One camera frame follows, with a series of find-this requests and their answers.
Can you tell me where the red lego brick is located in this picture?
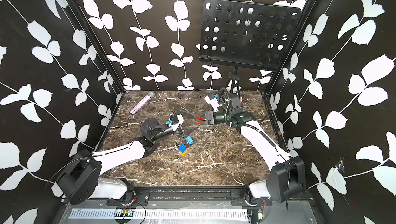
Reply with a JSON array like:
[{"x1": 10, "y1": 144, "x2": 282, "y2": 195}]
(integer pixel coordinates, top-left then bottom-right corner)
[{"x1": 197, "y1": 117, "x2": 204, "y2": 124}]

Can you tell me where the blue square lego brick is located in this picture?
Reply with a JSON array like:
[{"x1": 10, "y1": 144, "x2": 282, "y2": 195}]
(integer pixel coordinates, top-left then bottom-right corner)
[{"x1": 178, "y1": 144, "x2": 187, "y2": 153}]

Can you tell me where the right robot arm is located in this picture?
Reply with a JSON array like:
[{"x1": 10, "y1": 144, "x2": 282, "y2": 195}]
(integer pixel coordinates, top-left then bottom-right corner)
[{"x1": 196, "y1": 93, "x2": 306, "y2": 203}]

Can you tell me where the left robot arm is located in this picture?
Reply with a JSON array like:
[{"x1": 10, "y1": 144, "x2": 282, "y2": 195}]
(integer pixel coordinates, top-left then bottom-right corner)
[{"x1": 56, "y1": 111, "x2": 194, "y2": 205}]

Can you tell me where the light blue long lego brick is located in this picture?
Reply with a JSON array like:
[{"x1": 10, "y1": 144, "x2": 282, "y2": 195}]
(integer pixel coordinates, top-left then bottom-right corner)
[{"x1": 185, "y1": 136, "x2": 194, "y2": 145}]

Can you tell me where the purple glitter microphone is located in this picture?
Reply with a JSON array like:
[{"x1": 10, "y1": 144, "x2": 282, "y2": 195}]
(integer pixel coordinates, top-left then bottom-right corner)
[{"x1": 129, "y1": 91, "x2": 155, "y2": 115}]

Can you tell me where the black perforated music stand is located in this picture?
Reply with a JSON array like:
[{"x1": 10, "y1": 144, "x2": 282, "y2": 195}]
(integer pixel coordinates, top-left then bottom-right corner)
[{"x1": 199, "y1": 0, "x2": 302, "y2": 92}]

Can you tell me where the black mounting rail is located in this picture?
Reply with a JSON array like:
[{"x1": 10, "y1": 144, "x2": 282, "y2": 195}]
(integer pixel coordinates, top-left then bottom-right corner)
[{"x1": 66, "y1": 186, "x2": 315, "y2": 207}]

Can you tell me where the white slotted cable duct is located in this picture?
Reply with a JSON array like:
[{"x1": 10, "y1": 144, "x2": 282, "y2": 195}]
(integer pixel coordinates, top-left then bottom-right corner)
[{"x1": 68, "y1": 209, "x2": 249, "y2": 221}]

